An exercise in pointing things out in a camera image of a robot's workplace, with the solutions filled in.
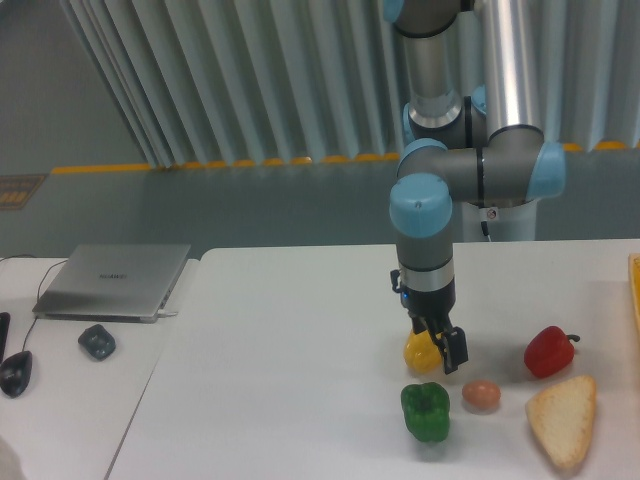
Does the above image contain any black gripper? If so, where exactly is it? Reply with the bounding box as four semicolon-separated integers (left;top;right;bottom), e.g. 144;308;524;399
390;269;468;375

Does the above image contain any yellow bell pepper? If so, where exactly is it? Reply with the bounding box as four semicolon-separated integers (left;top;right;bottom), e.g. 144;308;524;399
403;331;442;374

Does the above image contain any striped cream sleeve forearm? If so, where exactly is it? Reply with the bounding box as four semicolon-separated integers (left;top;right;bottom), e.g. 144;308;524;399
0;439;24;480

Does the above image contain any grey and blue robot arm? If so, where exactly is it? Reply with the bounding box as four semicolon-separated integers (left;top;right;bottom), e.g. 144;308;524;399
383;1;566;373

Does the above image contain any green bell pepper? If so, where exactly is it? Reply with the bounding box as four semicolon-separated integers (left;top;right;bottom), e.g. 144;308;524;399
400;382;450;443

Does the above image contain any red bell pepper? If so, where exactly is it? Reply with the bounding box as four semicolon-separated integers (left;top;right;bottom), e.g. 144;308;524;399
523;326;581;379

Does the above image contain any brown egg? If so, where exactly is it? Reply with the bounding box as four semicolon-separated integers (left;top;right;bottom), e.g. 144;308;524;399
462;380;501;409

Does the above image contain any triangular toast slice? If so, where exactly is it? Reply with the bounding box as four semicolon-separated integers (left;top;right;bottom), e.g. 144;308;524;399
525;375;597;470

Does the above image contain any yellow tray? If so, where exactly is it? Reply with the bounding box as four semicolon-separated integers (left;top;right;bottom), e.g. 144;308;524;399
628;253;640;334

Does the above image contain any silver closed laptop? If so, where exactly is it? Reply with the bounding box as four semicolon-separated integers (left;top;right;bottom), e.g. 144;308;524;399
33;244;190;323

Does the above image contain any dark grey small case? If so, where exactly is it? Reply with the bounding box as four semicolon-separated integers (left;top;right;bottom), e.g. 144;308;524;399
78;324;117;361

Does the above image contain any black computer mouse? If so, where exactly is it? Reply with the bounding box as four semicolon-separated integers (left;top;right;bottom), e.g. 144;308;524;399
1;350;33;399

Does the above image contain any black phone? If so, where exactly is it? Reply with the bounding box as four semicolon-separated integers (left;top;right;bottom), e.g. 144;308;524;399
0;312;11;362

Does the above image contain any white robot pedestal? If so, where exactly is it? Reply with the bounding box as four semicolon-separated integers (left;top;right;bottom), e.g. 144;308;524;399
461;200;538;242

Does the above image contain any thin black mouse cable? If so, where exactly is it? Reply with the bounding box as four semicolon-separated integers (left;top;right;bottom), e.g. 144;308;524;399
0;254;69;354

